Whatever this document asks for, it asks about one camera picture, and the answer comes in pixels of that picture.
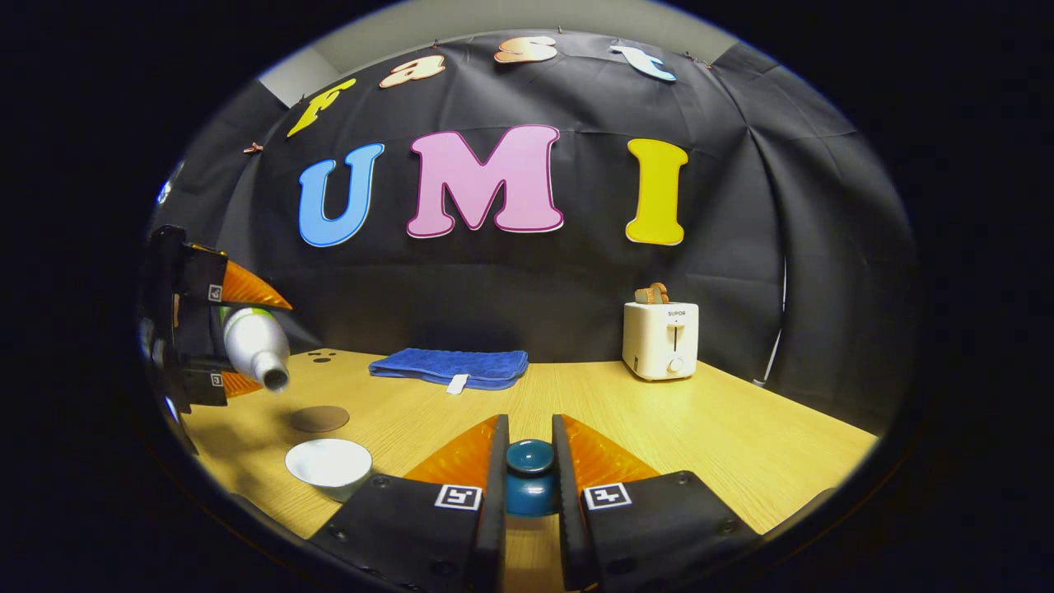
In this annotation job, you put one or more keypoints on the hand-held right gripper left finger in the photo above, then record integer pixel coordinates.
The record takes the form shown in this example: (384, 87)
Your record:
(494, 511)

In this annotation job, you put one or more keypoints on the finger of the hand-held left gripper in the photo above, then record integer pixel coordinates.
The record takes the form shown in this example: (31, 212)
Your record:
(202, 276)
(202, 383)

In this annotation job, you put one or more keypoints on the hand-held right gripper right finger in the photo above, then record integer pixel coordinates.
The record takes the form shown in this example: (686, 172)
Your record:
(566, 511)

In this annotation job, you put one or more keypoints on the blue teacup lid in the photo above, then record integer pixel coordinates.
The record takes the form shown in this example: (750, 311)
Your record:
(529, 457)

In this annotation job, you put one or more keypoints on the silver water bottle green label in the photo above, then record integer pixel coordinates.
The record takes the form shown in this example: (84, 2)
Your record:
(251, 342)

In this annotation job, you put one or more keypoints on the round brown coaster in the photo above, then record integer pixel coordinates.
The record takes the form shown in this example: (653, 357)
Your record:
(319, 419)

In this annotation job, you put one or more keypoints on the white teacup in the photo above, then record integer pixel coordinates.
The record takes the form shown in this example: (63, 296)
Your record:
(328, 465)

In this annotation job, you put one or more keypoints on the folded blue towel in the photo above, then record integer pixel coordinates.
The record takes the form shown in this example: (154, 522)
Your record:
(449, 364)

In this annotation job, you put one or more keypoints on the white toaster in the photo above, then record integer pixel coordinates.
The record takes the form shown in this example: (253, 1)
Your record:
(659, 342)

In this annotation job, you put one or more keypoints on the black backdrop cloth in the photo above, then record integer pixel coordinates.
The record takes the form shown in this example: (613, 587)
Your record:
(535, 288)

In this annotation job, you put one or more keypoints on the toast slice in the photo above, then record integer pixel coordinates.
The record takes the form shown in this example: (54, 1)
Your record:
(652, 293)

